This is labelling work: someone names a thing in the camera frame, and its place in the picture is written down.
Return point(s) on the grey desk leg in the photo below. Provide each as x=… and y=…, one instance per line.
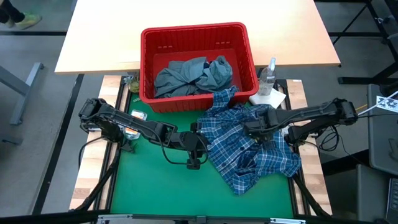
x=25, y=90

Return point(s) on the white tote bag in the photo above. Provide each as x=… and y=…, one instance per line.
x=270, y=99

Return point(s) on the small potted succulent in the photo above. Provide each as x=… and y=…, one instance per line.
x=134, y=85

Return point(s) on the black monitor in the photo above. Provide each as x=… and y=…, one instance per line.
x=384, y=140

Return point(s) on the red plastic laundry bin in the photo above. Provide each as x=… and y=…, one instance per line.
x=199, y=37

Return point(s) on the clear box with orange label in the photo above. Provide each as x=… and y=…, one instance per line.
x=140, y=115

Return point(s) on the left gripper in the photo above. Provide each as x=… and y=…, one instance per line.
x=192, y=143

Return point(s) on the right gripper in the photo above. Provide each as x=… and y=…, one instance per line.
x=261, y=124

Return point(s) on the black desk leg frame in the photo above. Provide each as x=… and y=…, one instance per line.
x=357, y=18

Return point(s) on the clear spray bottle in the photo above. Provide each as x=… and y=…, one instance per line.
x=265, y=81

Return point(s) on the blue plaid shirt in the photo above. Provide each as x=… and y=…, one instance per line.
x=236, y=149

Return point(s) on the grey garment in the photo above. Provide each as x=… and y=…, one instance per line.
x=180, y=77

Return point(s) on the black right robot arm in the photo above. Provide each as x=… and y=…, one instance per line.
x=311, y=113

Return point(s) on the black keyboard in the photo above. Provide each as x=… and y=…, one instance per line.
x=393, y=199

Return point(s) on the dark grey cabinet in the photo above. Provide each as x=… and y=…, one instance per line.
x=354, y=193

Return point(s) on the black aluminium table frame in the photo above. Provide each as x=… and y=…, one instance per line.
x=117, y=155

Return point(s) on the person's leg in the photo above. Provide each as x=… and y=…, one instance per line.
x=9, y=11

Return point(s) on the silver metal bar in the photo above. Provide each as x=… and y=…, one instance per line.
x=149, y=218

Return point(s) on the printed paper sheet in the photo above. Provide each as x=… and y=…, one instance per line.
x=387, y=104

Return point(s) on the black diagonal frame strut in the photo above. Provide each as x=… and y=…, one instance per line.
x=96, y=186
x=311, y=196

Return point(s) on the beige wooden desk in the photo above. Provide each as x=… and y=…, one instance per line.
x=186, y=12

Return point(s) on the person's foot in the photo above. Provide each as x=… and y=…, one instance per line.
x=29, y=20

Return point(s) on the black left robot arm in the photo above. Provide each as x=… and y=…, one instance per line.
x=130, y=123

